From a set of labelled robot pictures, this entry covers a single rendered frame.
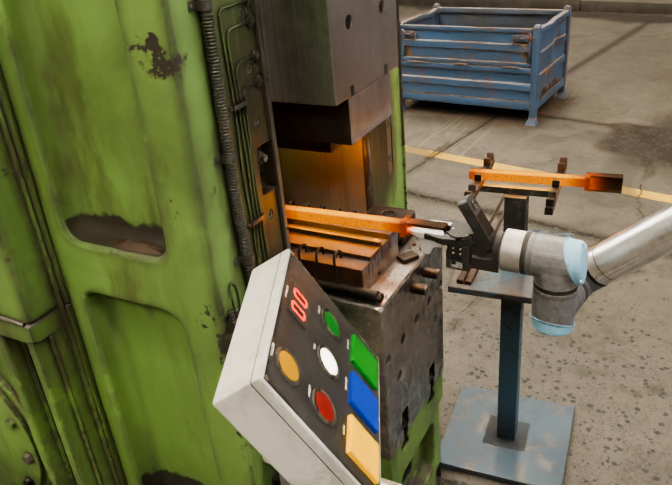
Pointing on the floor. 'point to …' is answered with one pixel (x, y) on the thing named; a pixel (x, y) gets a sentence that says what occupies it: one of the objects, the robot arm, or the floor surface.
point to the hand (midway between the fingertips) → (414, 225)
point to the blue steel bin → (486, 56)
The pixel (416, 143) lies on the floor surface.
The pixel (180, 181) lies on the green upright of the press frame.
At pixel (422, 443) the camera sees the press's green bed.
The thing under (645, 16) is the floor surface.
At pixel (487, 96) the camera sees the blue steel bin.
